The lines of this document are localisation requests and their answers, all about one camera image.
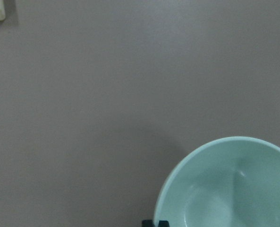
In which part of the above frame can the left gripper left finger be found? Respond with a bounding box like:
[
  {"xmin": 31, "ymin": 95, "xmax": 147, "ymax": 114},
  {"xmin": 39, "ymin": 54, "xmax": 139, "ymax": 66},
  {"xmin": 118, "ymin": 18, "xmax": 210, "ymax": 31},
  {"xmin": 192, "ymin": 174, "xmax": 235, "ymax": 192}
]
[{"xmin": 141, "ymin": 219, "xmax": 153, "ymax": 227}]

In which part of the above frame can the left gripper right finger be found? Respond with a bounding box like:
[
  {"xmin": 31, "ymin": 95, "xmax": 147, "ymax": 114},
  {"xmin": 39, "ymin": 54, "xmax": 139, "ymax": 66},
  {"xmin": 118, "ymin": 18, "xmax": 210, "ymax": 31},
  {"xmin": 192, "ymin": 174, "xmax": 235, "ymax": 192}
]
[{"xmin": 158, "ymin": 220, "xmax": 170, "ymax": 227}]

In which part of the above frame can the green bowl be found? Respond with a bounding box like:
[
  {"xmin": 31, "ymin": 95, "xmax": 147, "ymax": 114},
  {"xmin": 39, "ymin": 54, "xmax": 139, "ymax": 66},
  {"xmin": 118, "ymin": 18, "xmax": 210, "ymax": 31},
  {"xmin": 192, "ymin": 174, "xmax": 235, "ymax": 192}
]
[{"xmin": 153, "ymin": 137, "xmax": 280, "ymax": 227}]

